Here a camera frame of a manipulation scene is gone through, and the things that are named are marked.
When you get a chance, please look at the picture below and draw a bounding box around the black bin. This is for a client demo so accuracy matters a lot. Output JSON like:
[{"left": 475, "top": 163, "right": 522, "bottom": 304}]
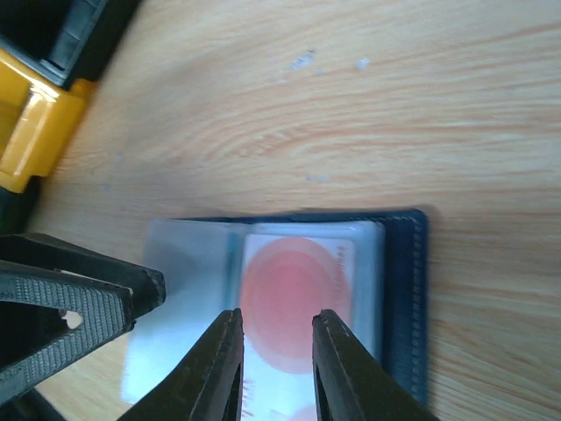
[
  {"left": 0, "top": 176, "right": 42, "bottom": 235},
  {"left": 1, "top": 0, "right": 140, "bottom": 90}
]

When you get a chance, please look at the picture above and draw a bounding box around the black bin far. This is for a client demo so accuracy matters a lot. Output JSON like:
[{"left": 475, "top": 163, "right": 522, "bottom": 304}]
[{"left": 1, "top": 0, "right": 140, "bottom": 90}]

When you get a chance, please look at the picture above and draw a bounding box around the yellow bin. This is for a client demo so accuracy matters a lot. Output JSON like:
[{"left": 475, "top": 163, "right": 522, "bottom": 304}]
[{"left": 1, "top": 50, "right": 96, "bottom": 194}]

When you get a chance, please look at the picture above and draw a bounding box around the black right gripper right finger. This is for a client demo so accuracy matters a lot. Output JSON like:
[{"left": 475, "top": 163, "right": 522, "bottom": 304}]
[{"left": 312, "top": 310, "right": 437, "bottom": 421}]

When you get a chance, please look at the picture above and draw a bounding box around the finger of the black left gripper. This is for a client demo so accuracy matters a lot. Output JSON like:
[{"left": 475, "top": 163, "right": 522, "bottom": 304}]
[
  {"left": 1, "top": 262, "right": 132, "bottom": 395},
  {"left": 1, "top": 233, "right": 166, "bottom": 318}
]

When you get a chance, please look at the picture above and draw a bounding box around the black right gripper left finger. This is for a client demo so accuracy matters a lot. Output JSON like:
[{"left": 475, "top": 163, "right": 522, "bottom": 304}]
[{"left": 120, "top": 308, "right": 244, "bottom": 421}]

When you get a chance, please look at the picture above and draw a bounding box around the red white card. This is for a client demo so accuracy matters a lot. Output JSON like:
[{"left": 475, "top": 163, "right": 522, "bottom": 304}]
[{"left": 239, "top": 233, "right": 356, "bottom": 420}]

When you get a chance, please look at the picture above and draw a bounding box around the blue leather card holder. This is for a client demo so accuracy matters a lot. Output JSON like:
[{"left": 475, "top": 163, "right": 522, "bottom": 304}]
[{"left": 121, "top": 209, "right": 429, "bottom": 420}]

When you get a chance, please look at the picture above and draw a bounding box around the black bin near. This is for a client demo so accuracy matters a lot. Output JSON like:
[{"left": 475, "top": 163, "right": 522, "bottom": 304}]
[{"left": 0, "top": 176, "right": 42, "bottom": 235}]

